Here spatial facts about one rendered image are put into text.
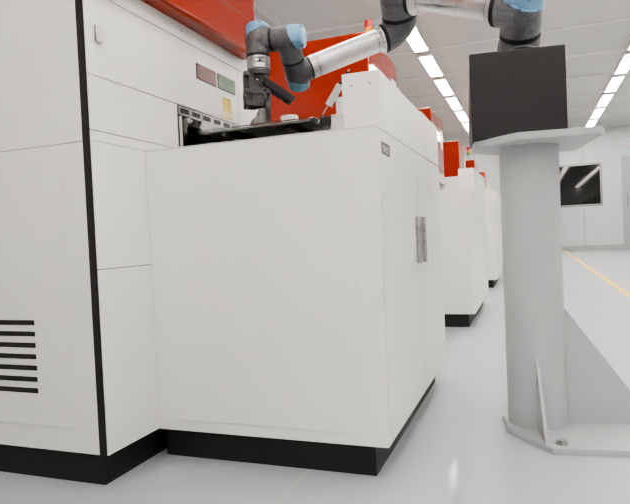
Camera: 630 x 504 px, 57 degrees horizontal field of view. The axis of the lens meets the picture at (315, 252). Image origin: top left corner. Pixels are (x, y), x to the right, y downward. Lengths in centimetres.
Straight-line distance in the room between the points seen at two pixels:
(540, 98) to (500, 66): 14
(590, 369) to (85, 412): 134
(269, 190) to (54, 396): 72
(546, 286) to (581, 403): 36
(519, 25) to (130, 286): 128
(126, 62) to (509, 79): 101
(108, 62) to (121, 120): 14
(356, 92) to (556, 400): 99
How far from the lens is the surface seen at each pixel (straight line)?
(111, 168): 150
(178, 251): 154
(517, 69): 174
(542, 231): 169
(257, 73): 194
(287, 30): 193
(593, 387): 184
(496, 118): 170
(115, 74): 158
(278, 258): 141
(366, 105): 143
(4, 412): 171
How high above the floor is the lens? 57
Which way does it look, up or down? 1 degrees down
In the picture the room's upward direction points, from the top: 3 degrees counter-clockwise
